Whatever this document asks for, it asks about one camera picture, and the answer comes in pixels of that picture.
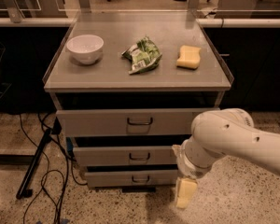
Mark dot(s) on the grey drawer cabinet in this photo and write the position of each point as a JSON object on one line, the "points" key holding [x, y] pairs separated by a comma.
{"points": [[126, 87]]}

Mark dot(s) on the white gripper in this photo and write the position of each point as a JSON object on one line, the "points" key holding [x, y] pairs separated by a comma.
{"points": [[189, 168]]}

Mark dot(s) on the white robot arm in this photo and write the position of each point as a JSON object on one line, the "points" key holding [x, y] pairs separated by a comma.
{"points": [[214, 135]]}

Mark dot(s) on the green chip bag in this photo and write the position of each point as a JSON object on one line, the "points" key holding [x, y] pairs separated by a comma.
{"points": [[144, 56]]}

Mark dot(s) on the yellow sponge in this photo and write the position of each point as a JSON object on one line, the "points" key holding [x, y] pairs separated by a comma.
{"points": [[189, 57]]}

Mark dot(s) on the white ceramic bowl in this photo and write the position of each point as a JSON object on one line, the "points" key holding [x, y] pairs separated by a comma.
{"points": [[86, 49]]}

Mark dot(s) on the black floor bar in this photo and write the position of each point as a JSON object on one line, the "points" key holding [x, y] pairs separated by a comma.
{"points": [[23, 191]]}

